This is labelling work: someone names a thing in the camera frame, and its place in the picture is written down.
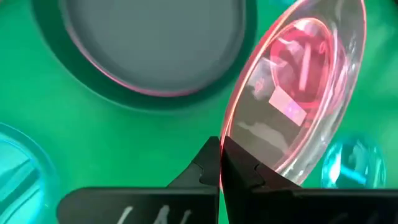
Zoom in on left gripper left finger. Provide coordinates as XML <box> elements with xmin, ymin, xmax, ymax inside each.
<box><xmin>57</xmin><ymin>136</ymin><xmax>221</xmax><ymax>224</ymax></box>

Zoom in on transparent cyan plastic plate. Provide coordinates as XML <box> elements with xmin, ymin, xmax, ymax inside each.
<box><xmin>322</xmin><ymin>136</ymin><xmax>388</xmax><ymax>190</ymax></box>
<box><xmin>0</xmin><ymin>123</ymin><xmax>60</xmax><ymax>224</ymax></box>

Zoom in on green plastic bowl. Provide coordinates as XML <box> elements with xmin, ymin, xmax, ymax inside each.
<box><xmin>30</xmin><ymin>0</ymin><xmax>259</xmax><ymax>113</ymax></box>

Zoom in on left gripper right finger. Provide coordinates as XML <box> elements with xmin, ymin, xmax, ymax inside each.
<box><xmin>220</xmin><ymin>136</ymin><xmax>398</xmax><ymax>224</ymax></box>

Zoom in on dark grey plastic plate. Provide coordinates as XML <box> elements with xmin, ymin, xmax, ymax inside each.
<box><xmin>58</xmin><ymin>0</ymin><xmax>246</xmax><ymax>97</ymax></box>

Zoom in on transparent pink plastic plate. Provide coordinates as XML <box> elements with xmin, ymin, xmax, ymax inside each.
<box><xmin>269</xmin><ymin>17</ymin><xmax>348</xmax><ymax>110</ymax></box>
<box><xmin>219</xmin><ymin>0</ymin><xmax>368</xmax><ymax>192</ymax></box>

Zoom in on green table mat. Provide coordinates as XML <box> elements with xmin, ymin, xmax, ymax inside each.
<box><xmin>0</xmin><ymin>0</ymin><xmax>398</xmax><ymax>224</ymax></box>

